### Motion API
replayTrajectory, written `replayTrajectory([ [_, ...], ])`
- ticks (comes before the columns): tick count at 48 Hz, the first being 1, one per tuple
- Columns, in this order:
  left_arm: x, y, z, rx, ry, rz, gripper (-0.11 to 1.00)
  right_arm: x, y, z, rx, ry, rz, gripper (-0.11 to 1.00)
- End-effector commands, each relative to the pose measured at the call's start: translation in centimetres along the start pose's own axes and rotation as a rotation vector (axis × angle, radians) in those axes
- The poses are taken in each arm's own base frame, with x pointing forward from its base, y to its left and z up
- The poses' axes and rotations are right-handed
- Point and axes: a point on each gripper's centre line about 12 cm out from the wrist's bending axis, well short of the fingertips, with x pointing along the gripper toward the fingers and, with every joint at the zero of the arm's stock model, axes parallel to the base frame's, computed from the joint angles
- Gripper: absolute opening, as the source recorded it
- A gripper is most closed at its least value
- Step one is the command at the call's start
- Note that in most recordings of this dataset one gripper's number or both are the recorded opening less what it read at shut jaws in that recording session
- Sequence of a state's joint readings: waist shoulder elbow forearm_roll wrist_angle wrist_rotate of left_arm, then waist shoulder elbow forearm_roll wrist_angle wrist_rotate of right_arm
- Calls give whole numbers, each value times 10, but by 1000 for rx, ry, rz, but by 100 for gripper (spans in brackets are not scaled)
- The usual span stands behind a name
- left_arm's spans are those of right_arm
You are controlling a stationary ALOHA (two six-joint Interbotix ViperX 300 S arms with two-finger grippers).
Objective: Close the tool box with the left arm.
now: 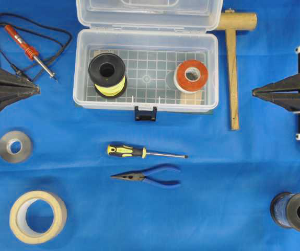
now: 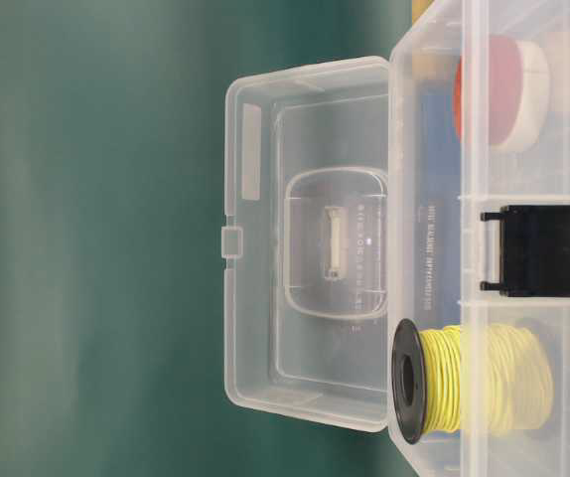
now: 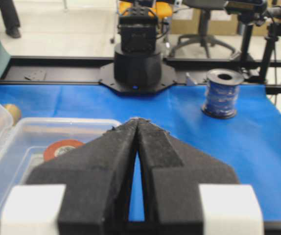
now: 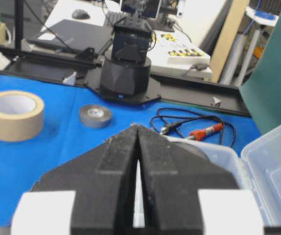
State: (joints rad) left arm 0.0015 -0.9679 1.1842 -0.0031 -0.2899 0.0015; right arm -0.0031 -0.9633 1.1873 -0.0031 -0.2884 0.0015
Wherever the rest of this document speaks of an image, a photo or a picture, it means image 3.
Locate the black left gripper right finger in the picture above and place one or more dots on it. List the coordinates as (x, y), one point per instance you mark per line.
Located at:
(188, 192)

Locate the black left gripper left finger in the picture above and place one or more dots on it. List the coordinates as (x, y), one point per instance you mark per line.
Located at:
(77, 192)

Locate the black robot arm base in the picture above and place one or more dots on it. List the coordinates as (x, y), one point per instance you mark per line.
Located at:
(138, 65)

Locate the clear plastic tool box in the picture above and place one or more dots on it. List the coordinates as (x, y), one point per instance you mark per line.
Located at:
(22, 144)

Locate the cardboard box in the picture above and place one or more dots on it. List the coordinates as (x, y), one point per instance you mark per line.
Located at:
(186, 21)

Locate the red tape roll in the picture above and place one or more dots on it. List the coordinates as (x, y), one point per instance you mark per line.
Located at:
(59, 148)

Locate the blue table mat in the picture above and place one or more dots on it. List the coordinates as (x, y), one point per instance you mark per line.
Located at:
(250, 142)

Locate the wooden round object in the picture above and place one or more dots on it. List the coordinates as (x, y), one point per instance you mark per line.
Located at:
(14, 111)

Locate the black office chair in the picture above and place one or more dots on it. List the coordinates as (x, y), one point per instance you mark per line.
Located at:
(202, 37)

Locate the person leg and shoe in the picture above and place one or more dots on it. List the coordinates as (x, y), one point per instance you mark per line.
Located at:
(10, 18)

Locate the blue wire spool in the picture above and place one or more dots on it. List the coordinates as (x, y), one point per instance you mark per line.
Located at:
(221, 93)

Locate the black aluminium rail frame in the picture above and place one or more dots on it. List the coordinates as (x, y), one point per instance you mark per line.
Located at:
(83, 70)

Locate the black camera tripod stand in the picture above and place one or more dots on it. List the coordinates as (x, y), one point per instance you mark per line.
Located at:
(250, 13)

